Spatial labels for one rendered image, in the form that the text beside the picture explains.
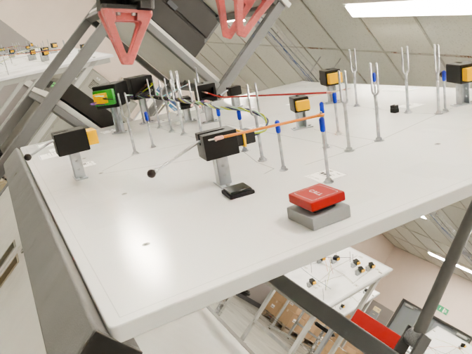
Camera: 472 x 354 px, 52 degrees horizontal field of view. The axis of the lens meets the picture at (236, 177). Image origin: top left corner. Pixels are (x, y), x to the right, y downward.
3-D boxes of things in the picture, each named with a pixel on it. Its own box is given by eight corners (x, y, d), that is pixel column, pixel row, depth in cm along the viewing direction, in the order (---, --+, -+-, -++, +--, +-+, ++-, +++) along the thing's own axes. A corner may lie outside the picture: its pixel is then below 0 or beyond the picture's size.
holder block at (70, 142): (32, 187, 98) (18, 140, 95) (93, 171, 103) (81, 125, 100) (34, 192, 94) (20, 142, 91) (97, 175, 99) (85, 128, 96)
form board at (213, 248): (22, 154, 148) (20, 147, 147) (300, 86, 188) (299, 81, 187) (114, 350, 45) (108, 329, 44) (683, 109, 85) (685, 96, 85)
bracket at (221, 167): (213, 182, 82) (207, 154, 80) (226, 179, 82) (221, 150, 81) (222, 189, 77) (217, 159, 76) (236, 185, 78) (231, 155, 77)
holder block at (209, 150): (199, 156, 79) (194, 133, 78) (230, 148, 81) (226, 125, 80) (206, 161, 76) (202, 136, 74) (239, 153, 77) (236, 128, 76)
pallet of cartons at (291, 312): (282, 332, 978) (302, 300, 986) (260, 313, 1047) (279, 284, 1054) (317, 351, 1043) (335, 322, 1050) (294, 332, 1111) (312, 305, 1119)
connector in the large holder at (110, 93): (116, 102, 136) (113, 88, 134) (112, 105, 133) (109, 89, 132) (97, 105, 137) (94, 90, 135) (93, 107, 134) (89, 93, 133)
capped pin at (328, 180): (321, 183, 73) (313, 112, 70) (327, 180, 74) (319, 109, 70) (329, 184, 72) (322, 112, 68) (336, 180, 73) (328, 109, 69)
